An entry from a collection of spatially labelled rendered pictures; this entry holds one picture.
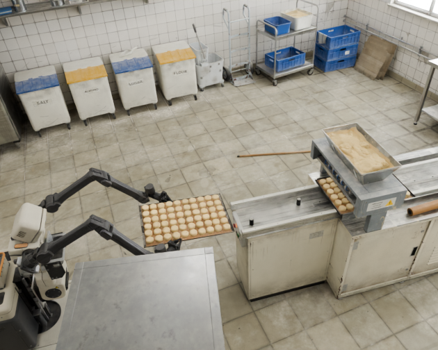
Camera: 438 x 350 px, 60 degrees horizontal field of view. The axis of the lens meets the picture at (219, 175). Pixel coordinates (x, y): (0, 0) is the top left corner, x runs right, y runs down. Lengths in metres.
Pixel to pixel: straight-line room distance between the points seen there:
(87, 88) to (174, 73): 1.25
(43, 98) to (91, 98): 0.61
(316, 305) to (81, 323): 2.43
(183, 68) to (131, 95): 0.87
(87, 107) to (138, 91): 0.74
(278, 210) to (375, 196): 0.71
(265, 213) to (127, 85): 3.47
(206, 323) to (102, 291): 0.36
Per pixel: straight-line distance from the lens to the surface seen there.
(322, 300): 3.46
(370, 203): 2.63
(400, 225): 2.98
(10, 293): 2.90
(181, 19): 6.33
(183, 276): 1.31
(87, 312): 1.31
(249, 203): 2.89
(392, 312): 3.54
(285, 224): 2.74
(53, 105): 5.77
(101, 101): 5.79
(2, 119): 5.58
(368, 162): 2.68
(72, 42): 6.14
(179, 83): 5.92
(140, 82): 5.75
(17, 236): 2.56
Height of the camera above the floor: 2.87
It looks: 39 degrees down
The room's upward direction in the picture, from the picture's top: 4 degrees counter-clockwise
